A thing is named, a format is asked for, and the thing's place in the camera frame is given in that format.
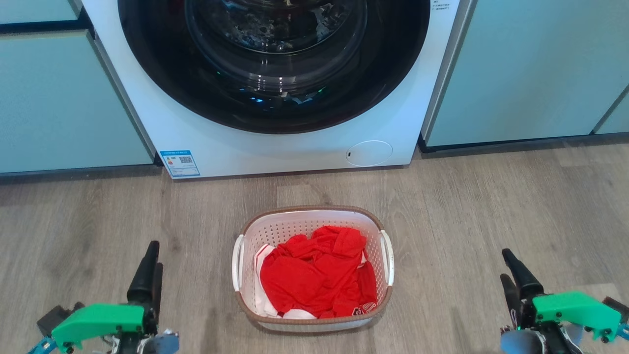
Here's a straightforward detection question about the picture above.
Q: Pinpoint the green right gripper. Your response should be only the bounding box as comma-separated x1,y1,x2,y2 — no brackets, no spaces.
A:
500,248,623,341

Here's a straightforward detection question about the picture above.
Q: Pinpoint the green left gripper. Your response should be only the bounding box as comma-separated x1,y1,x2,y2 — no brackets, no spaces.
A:
51,240,164,353

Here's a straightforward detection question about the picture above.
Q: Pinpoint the white laundry basket brown rim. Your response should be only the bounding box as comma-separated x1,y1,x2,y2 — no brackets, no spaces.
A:
231,206,395,333

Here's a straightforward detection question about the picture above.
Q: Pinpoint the white garment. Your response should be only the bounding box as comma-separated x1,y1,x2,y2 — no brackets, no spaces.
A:
254,243,318,320

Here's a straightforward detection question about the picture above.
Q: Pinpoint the blue energy label sticker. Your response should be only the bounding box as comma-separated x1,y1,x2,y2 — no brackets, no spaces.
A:
159,150,201,178

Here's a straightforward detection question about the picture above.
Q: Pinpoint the red garment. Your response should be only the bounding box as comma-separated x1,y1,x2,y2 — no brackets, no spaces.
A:
259,226,378,319

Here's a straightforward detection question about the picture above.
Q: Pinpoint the narrow pale teal cabinet door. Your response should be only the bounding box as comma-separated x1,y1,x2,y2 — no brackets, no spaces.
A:
594,91,629,135

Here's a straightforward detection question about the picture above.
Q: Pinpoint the round white filter cover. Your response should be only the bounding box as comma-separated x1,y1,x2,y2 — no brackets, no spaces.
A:
345,140,394,167

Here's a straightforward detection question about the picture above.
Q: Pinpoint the white front-load washing machine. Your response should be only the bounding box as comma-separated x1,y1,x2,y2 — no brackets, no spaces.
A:
81,0,476,179

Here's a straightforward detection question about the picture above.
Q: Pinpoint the wide pale teal cabinet panel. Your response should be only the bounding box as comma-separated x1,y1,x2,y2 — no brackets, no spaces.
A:
424,0,629,148

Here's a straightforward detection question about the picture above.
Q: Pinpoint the black round washer door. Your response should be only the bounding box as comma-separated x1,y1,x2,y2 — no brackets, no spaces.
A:
117,0,431,135

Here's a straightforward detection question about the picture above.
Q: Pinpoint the pale teal cabinet drawer front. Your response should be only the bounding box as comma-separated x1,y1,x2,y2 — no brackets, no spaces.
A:
0,0,82,25

